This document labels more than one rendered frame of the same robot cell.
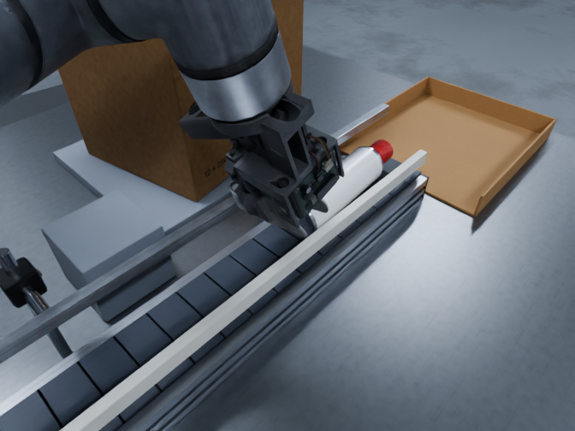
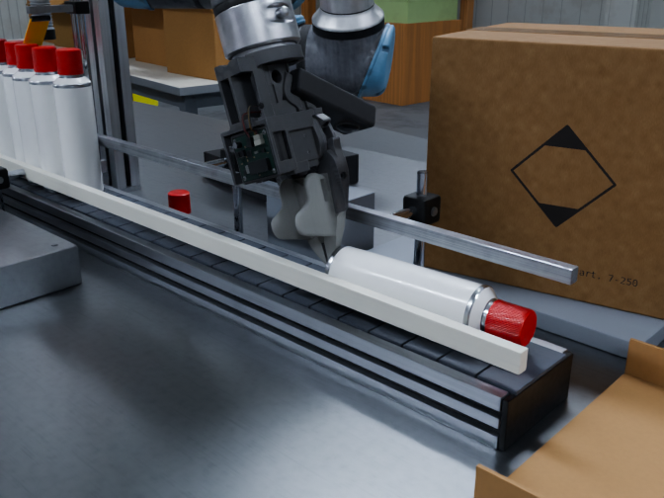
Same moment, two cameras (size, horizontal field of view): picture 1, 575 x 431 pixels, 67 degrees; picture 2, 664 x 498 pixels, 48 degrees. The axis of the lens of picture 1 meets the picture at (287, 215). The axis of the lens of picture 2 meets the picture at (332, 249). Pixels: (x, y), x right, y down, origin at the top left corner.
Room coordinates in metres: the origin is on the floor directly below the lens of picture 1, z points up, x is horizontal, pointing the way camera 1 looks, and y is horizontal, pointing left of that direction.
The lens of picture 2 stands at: (0.38, -0.71, 1.19)
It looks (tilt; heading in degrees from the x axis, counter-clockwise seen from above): 21 degrees down; 90
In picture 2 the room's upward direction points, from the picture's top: straight up
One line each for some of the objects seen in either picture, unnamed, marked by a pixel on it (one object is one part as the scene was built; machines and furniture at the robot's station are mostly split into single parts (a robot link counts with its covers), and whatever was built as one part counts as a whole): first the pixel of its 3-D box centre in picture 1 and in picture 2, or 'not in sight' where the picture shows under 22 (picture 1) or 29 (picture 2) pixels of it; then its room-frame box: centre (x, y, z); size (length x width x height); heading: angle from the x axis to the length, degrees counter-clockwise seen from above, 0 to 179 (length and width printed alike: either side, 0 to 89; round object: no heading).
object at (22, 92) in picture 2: not in sight; (36, 115); (-0.06, 0.40, 0.98); 0.05 x 0.05 x 0.20
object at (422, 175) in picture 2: not in sight; (408, 252); (0.46, 0.02, 0.91); 0.07 x 0.03 x 0.17; 47
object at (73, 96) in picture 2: not in sight; (77, 124); (0.02, 0.34, 0.98); 0.05 x 0.05 x 0.20
